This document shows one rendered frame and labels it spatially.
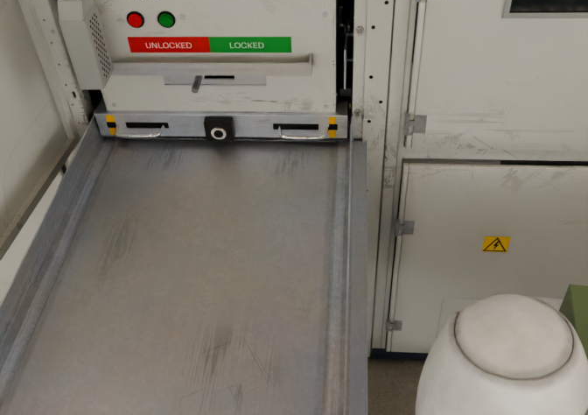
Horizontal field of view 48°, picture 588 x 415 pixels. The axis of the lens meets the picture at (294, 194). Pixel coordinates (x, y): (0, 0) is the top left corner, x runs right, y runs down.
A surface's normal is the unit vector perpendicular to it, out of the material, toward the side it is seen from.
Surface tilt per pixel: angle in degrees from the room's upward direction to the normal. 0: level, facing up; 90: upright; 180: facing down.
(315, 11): 90
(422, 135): 90
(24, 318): 0
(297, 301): 0
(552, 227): 90
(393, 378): 0
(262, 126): 90
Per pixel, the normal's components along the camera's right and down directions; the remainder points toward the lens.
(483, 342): -0.29, -0.65
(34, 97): 0.98, 0.09
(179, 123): -0.07, 0.69
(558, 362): 0.04, -0.69
